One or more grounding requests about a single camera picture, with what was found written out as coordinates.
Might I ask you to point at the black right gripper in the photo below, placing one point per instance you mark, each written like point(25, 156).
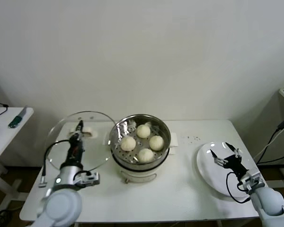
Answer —
point(235, 165)

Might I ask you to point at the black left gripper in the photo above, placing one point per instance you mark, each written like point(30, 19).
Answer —
point(75, 151)

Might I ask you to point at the round glass pot lid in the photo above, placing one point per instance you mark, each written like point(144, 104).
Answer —
point(99, 132)

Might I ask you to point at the white steamed baozi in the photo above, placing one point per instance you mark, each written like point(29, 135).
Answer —
point(157, 143)
point(145, 155)
point(128, 143)
point(143, 131)

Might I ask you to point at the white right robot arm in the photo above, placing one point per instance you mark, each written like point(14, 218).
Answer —
point(269, 201)

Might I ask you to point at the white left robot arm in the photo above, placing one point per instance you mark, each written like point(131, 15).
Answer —
point(61, 203)

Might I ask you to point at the stainless steel steamer basket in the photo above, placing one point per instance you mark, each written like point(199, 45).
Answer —
point(118, 134)

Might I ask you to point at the steel steamer pot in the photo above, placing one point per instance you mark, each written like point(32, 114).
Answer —
point(137, 177)

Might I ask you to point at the white round plate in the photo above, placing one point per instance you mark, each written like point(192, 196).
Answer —
point(208, 170)

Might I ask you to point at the white side table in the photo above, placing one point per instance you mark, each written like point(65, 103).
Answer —
point(4, 142)

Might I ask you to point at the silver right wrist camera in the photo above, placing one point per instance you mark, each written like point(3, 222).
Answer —
point(252, 179)

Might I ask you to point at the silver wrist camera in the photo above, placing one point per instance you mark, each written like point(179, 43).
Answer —
point(91, 179)
point(252, 179)

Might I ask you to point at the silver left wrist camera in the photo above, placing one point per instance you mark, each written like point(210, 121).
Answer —
point(91, 179)

